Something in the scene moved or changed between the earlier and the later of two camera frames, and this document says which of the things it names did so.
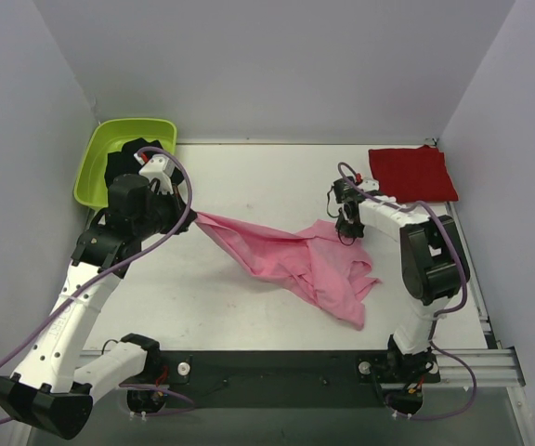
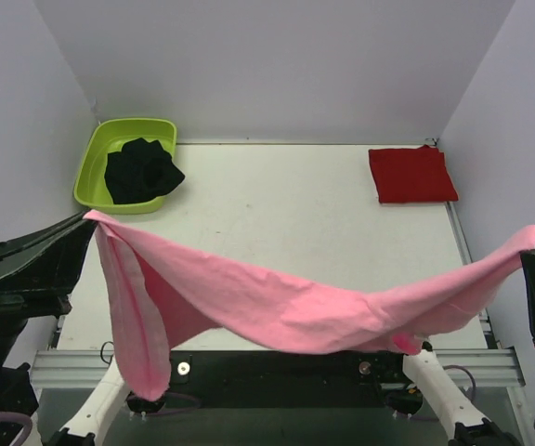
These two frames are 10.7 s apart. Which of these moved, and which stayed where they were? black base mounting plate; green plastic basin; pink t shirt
Moved: pink t shirt
Stayed: green plastic basin; black base mounting plate
